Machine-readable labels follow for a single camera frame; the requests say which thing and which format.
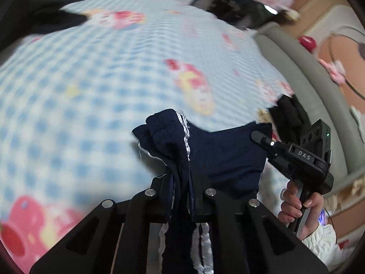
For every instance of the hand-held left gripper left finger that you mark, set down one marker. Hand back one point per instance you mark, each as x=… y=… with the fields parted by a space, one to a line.
x=159 y=195

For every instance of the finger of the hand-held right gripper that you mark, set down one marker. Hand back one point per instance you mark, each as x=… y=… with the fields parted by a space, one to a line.
x=266 y=142

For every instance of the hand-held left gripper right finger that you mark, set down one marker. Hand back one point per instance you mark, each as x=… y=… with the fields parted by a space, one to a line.
x=199 y=205

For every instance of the navy white-striped pants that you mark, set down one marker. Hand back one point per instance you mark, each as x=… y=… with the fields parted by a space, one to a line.
x=222 y=154

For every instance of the person's right forearm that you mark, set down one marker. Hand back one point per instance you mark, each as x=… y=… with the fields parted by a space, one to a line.
x=322 y=242

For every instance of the person's right hand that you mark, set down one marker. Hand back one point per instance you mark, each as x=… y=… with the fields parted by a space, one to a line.
x=290 y=205

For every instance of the black garment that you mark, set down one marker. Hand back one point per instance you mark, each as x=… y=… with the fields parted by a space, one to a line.
x=51 y=17
x=288 y=114

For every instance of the pink plush ornament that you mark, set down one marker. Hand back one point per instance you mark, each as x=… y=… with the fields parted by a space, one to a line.
x=335 y=70

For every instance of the red round ornament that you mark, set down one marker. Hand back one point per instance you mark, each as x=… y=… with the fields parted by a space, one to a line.
x=307 y=42

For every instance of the blue checked printed bed sheet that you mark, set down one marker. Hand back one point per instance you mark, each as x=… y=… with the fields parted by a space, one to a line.
x=85 y=91

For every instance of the dark cloth pile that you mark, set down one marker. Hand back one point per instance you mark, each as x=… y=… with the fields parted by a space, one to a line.
x=242 y=2

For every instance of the grey padded bed frame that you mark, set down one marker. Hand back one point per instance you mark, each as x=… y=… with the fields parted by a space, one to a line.
x=308 y=71

